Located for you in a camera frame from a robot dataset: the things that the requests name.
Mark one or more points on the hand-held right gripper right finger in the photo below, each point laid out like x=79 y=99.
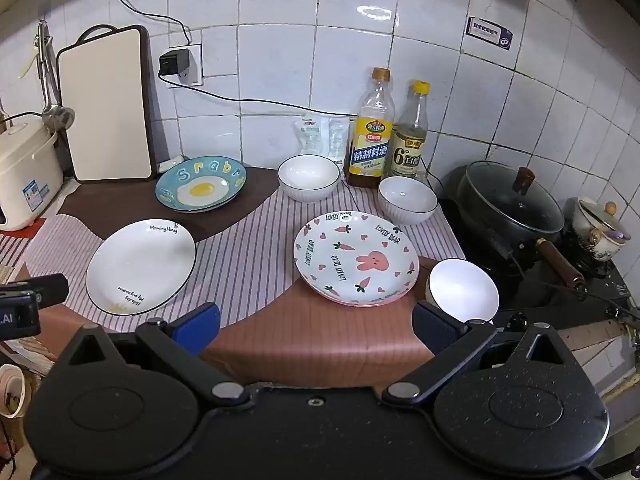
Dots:
x=434 y=327

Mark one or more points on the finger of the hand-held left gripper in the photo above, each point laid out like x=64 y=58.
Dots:
x=50 y=290

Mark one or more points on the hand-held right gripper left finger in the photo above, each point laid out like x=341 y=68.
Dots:
x=199 y=321

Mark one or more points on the white bowl black rim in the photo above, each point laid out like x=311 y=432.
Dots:
x=407 y=200
x=307 y=175
x=462 y=290

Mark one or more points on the striped brown table mat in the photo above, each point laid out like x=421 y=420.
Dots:
x=240 y=270

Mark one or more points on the beige cup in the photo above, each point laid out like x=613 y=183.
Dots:
x=11 y=390

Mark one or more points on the white plate black rim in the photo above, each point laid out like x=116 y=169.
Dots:
x=140 y=270

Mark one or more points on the pink rabbit carrot plate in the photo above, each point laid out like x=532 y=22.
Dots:
x=355 y=255

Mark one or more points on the white rice cooker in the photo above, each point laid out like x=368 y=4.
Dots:
x=25 y=175

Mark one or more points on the blue fried egg plate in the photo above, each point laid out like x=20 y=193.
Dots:
x=200 y=187

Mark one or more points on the glass wok lid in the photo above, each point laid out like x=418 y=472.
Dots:
x=505 y=200

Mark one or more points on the metal ladle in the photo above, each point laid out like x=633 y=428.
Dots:
x=57 y=117

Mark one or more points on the clear vinegar bottle yellow cap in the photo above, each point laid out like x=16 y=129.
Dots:
x=410 y=152

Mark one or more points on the black pot with glass lid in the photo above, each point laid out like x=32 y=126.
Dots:
x=607 y=285

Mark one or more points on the white cutting board brown rim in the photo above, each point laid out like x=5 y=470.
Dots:
x=107 y=110

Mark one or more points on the cooking wine bottle yellow label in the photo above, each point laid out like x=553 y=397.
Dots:
x=371 y=145

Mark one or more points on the white salt bag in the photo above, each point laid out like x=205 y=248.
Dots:
x=320 y=135

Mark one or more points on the black charger plug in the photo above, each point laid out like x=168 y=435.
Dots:
x=174 y=64

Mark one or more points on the white wall socket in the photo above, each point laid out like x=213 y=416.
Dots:
x=196 y=62

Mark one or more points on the blue white wall sticker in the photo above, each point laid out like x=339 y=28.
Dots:
x=489 y=34

